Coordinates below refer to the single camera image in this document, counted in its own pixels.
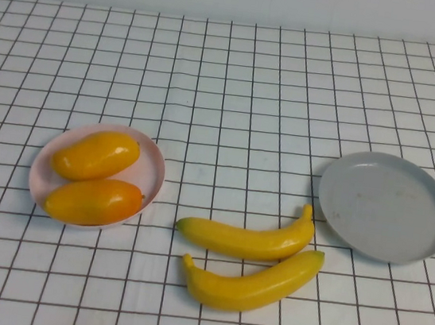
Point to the yellow banana with green tip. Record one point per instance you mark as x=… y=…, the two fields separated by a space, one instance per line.
x=231 y=238

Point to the plain yellow mango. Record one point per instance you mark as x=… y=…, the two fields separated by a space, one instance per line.
x=94 y=156

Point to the yellow plastic banana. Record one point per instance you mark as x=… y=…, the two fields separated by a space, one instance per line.
x=249 y=289

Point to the mango with orange blush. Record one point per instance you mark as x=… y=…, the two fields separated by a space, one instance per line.
x=91 y=204

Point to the grey round plate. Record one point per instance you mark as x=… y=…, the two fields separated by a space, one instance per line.
x=385 y=208

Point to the pink round plate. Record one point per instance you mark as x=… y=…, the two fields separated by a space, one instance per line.
x=151 y=166

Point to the white black-grid tablecloth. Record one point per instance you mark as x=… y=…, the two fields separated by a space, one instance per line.
x=229 y=72

